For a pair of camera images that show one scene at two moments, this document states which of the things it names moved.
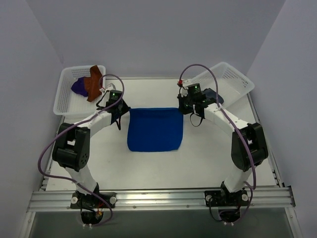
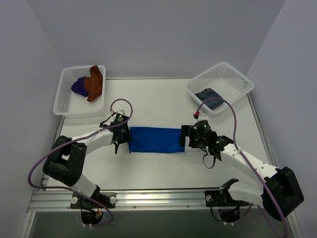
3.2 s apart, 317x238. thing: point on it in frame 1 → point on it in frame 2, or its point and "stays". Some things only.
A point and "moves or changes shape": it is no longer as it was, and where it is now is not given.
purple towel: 79,87 stays
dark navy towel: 211,93 stays
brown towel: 92,84 stays
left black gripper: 122,109 → 123,135
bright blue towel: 155,129 moves or changes shape
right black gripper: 184,105 → 185,136
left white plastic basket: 69,102 stays
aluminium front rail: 192,198 stays
